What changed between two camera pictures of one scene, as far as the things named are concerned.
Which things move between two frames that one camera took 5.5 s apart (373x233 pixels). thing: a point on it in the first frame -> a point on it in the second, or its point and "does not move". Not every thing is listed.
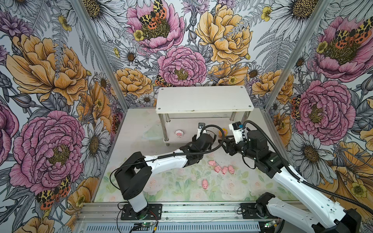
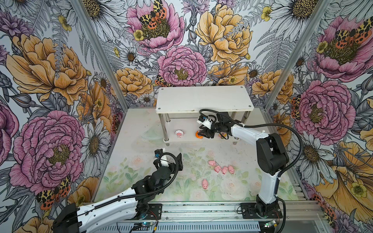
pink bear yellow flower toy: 225,132 does not move
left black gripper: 194,138 -> 174,169
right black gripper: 230,144 -> 207,131
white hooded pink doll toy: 179,133 does not move
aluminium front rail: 94,211 does not move
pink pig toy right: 231,169 does not move
